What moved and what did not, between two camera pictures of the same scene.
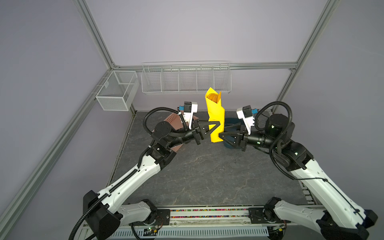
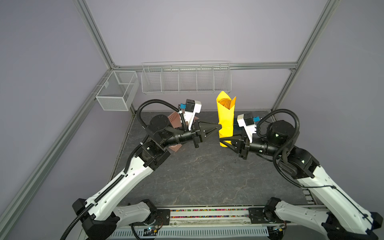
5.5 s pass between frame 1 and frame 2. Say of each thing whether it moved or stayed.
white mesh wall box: stayed
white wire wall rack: stayed
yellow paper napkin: moved
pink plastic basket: stayed
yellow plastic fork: moved
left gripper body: stayed
